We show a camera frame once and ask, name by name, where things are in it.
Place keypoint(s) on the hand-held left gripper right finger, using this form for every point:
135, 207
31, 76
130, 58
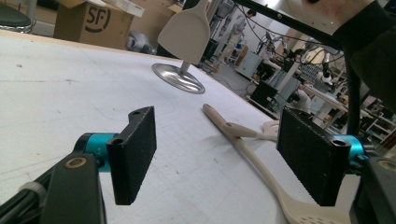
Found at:
311, 155

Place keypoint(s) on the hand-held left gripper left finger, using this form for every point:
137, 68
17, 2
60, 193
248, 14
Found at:
134, 155

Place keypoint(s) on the beige perforated skimmer spoon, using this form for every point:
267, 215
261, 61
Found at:
249, 150

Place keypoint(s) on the metal utensil stand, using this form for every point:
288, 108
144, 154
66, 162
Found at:
174, 77

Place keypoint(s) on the wooden slotted spatula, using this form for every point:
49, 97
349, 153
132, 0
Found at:
186, 34

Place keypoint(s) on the white foam mat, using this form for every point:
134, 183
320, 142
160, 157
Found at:
62, 93

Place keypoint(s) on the grey rounded device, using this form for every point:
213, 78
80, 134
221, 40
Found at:
140, 42

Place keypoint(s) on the large cardboard box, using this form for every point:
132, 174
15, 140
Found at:
93, 25

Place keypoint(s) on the wooden table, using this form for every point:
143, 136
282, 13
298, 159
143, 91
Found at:
37, 35

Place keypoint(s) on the black round stool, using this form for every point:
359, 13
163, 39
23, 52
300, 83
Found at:
12, 17

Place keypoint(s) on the black metal frame post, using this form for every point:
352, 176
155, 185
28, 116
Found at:
353, 93

